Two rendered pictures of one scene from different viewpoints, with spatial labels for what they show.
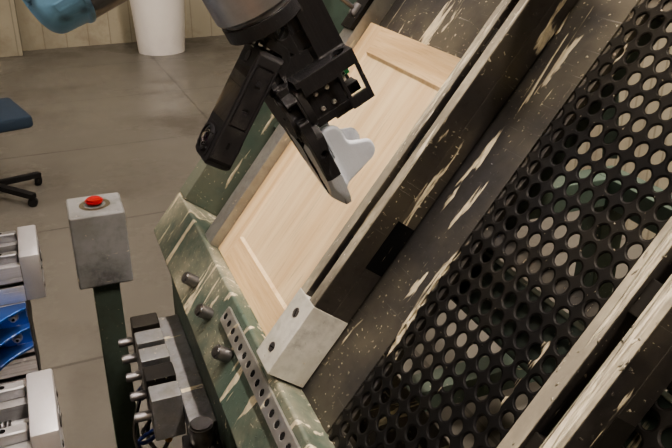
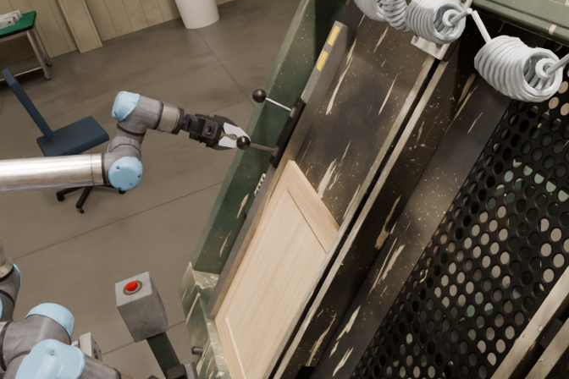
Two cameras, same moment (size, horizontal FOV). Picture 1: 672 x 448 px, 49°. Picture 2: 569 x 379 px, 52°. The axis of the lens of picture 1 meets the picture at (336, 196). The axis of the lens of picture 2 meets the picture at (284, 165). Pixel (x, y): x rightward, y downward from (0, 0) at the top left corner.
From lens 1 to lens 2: 0.66 m
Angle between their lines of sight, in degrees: 13
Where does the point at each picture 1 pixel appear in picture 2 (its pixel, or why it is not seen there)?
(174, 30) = (207, 5)
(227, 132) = not seen: outside the picture
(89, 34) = (146, 18)
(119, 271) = (158, 327)
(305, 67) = not seen: outside the picture
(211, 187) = (209, 259)
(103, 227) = (140, 305)
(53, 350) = not seen: hidden behind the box
